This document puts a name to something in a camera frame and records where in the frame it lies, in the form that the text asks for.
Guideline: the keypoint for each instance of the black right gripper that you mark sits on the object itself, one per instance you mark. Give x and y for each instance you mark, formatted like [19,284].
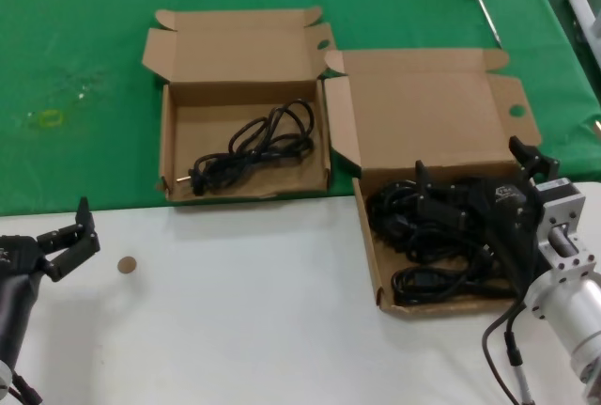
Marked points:
[507,217]

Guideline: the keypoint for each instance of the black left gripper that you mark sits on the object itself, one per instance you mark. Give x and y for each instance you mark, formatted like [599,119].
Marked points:
[19,254]

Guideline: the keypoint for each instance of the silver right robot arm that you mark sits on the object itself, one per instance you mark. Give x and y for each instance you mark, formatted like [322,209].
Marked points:
[563,301]

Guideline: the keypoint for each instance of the open brown cardboard box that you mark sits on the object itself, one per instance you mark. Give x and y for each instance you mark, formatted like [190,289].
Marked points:
[422,109]
[211,76]

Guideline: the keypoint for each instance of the round brown cardboard disc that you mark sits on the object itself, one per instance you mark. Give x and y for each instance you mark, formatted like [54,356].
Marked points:
[127,264]

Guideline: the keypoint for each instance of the grey metal profile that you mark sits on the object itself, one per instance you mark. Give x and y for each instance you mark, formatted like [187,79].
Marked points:
[582,10]

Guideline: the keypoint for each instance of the green table cloth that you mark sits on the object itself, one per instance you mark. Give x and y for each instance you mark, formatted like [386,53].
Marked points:
[70,24]

